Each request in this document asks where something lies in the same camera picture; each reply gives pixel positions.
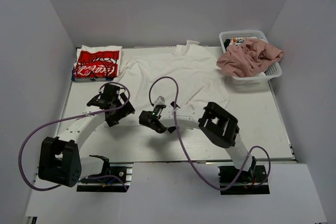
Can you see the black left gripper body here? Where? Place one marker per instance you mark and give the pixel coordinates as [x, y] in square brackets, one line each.
[118, 112]

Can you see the colourful garment in basket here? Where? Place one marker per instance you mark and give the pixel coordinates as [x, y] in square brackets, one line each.
[233, 41]

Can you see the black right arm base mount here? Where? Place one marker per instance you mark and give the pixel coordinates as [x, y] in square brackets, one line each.
[244, 185]

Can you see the white plastic laundry basket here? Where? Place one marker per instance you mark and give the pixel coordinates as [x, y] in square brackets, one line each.
[273, 71]

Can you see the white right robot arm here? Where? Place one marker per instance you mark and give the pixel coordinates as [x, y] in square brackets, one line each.
[218, 125]

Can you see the folded red Coca-Cola t-shirt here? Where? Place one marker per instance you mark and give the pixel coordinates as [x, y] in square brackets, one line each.
[97, 62]

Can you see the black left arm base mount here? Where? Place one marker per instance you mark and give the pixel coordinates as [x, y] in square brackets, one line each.
[116, 179]

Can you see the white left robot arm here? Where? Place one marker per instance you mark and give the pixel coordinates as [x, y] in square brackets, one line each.
[60, 160]

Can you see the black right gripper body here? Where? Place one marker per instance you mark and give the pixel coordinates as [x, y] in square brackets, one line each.
[157, 125]

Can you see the pink t-shirt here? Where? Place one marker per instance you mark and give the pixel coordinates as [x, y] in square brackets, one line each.
[248, 59]

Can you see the white t-shirt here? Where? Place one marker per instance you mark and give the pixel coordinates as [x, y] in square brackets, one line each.
[189, 74]

